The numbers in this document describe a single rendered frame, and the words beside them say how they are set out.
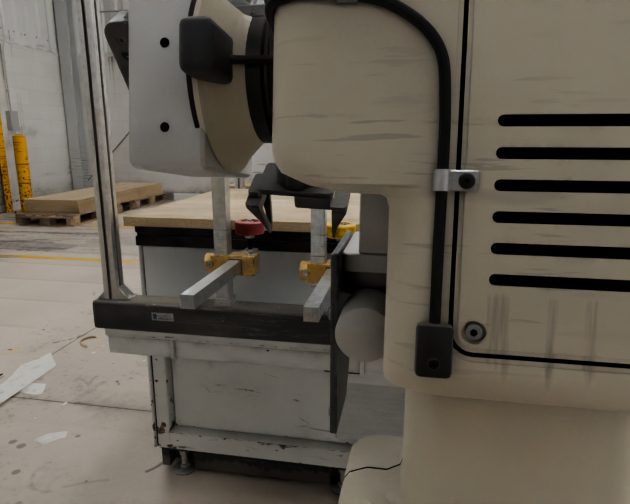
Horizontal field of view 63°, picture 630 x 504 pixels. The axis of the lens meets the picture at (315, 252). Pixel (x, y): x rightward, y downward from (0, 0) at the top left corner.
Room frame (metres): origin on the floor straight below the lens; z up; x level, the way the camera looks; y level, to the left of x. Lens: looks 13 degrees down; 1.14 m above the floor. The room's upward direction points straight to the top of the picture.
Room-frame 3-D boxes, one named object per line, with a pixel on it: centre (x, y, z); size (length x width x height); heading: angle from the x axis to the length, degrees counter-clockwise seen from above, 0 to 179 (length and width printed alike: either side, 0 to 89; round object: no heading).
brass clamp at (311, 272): (1.23, -0.03, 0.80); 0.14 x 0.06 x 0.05; 80
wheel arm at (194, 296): (1.18, 0.21, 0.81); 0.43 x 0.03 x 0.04; 170
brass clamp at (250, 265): (1.28, 0.21, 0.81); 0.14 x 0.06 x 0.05; 80
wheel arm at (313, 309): (1.14, -0.03, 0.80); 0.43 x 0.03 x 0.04; 170
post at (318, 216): (1.24, -0.01, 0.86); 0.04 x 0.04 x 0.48; 80
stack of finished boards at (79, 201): (7.69, 3.18, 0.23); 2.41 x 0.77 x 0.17; 171
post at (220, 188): (1.28, 0.24, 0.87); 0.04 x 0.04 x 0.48; 80
